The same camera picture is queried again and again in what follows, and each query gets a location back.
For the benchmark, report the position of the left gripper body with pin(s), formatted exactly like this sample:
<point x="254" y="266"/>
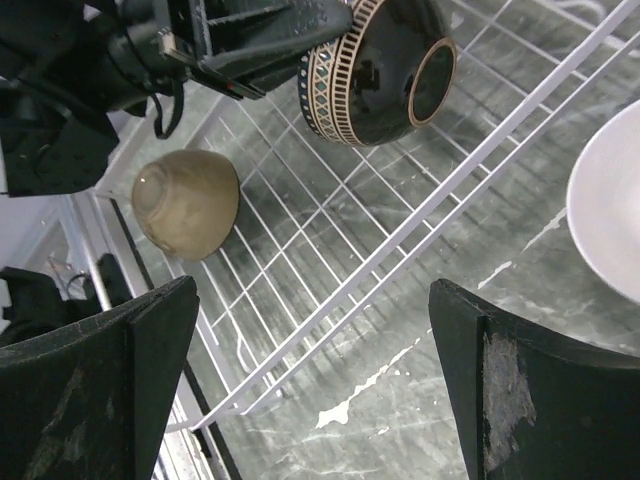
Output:
<point x="99" y="55"/>

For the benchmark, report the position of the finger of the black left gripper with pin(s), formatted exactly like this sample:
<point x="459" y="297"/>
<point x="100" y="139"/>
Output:
<point x="258" y="44"/>

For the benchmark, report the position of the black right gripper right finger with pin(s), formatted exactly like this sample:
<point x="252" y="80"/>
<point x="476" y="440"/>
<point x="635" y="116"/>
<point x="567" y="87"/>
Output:
<point x="529" y="402"/>

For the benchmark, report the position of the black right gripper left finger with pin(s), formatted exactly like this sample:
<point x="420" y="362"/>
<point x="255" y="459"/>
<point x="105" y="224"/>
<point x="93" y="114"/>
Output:
<point x="86" y="393"/>

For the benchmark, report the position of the black glazed patterned bowl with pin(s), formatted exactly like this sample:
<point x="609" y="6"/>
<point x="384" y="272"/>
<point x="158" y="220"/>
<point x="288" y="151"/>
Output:
<point x="388" y="76"/>

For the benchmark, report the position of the beige brown ceramic bowl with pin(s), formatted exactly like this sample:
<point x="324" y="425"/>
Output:
<point x="186" y="202"/>

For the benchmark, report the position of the white bowl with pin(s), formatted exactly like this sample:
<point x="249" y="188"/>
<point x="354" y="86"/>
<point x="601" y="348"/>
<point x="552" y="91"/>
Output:
<point x="602" y="202"/>

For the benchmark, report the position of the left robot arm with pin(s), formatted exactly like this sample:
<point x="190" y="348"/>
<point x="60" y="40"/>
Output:
<point x="48" y="149"/>

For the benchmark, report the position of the aluminium rail frame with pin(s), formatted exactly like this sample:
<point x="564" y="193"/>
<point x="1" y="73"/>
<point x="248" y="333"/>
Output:
<point x="102" y="246"/>

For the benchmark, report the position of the white wire dish rack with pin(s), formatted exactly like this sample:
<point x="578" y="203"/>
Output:
<point x="323" y="228"/>

